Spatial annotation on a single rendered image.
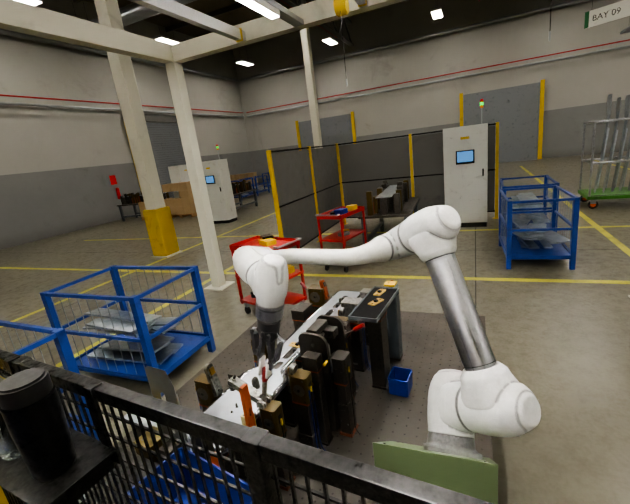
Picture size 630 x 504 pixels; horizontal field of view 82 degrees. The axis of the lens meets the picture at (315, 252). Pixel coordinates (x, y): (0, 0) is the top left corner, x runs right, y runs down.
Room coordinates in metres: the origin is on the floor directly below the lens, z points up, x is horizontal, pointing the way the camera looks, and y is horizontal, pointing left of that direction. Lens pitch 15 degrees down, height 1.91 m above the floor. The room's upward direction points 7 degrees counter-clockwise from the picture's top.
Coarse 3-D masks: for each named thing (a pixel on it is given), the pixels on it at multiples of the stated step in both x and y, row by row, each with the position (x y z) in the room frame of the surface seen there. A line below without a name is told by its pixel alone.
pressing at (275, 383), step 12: (336, 300) 2.09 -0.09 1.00; (324, 312) 1.94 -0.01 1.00; (336, 312) 1.92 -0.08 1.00; (288, 348) 1.59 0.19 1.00; (288, 360) 1.47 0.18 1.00; (252, 372) 1.42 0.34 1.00; (276, 372) 1.40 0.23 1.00; (276, 384) 1.31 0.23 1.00; (228, 396) 1.27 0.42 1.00; (276, 396) 1.25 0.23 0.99; (216, 408) 1.21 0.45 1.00; (228, 408) 1.20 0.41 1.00; (240, 408) 1.19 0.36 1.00; (228, 420) 1.13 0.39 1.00; (240, 420) 1.12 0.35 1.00
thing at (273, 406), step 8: (272, 400) 1.14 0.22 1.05; (264, 408) 1.10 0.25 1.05; (272, 408) 1.10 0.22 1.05; (280, 408) 1.11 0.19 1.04; (264, 416) 1.10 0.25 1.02; (272, 416) 1.08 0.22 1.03; (280, 416) 1.10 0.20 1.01; (264, 424) 1.10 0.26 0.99; (272, 424) 1.08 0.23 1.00; (280, 424) 1.10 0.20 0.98; (272, 432) 1.09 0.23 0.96; (280, 432) 1.09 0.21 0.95; (280, 472) 1.09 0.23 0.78; (280, 488) 1.09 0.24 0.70; (288, 488) 1.08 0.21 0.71
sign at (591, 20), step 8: (592, 0) 10.93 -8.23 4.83; (624, 0) 10.35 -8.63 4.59; (600, 8) 10.76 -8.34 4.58; (608, 8) 10.62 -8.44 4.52; (616, 8) 10.48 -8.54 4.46; (624, 8) 10.34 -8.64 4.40; (592, 16) 10.90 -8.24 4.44; (600, 16) 10.75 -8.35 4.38; (608, 16) 10.61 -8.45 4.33; (616, 16) 10.46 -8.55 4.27; (624, 16) 10.33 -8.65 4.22; (584, 24) 11.04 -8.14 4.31; (592, 24) 10.89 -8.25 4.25
